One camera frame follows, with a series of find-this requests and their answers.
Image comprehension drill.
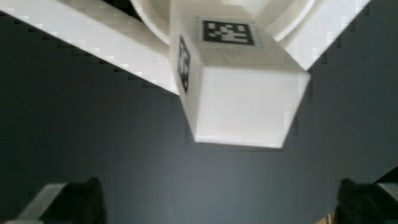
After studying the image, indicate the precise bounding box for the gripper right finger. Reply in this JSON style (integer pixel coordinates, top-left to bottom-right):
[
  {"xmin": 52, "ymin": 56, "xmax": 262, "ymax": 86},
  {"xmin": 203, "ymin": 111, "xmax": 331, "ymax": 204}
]
[{"xmin": 333, "ymin": 166, "xmax": 398, "ymax": 224}]

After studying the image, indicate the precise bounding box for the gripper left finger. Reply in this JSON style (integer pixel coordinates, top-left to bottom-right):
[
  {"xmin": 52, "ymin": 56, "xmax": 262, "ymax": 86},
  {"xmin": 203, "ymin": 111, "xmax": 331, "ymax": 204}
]
[{"xmin": 11, "ymin": 178, "xmax": 107, "ymax": 224}]

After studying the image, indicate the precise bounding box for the white round stool seat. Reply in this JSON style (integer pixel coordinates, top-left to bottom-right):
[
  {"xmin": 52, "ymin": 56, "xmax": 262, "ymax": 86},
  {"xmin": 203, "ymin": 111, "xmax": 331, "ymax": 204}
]
[{"xmin": 132, "ymin": 0, "xmax": 317, "ymax": 51}]

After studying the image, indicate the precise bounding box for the white U-shaped fence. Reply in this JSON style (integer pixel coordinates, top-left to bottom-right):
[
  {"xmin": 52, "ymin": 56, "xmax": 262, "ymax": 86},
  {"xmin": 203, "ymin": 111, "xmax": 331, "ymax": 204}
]
[{"xmin": 0, "ymin": 0, "xmax": 372, "ymax": 92}]

